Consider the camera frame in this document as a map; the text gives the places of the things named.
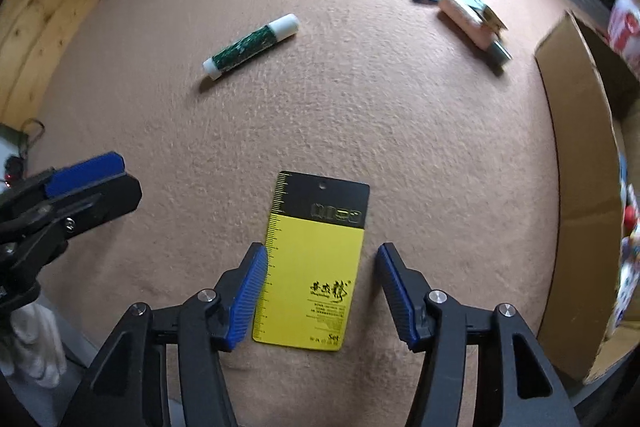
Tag green glue stick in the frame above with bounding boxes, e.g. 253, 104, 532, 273
202, 13, 301, 81

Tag white red flower pot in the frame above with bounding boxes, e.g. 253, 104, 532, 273
607, 0, 640, 72

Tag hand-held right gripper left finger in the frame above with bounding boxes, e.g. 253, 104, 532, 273
60, 242, 271, 427

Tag brown felt mat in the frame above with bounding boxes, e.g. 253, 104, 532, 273
37, 0, 621, 427

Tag colourful printed packet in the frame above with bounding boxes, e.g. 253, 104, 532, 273
605, 147, 640, 343

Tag yellow black card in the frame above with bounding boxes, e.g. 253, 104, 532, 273
251, 171, 371, 352

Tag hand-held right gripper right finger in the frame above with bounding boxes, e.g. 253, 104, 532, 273
376, 243, 581, 427

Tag person's left hand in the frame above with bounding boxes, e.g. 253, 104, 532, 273
7, 302, 68, 388

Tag small grey bottle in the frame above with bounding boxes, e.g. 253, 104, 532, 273
486, 38, 514, 68

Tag cardboard box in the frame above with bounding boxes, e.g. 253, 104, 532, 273
534, 11, 640, 385

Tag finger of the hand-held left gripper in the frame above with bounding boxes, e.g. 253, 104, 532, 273
0, 173, 143, 253
0, 152, 126, 218

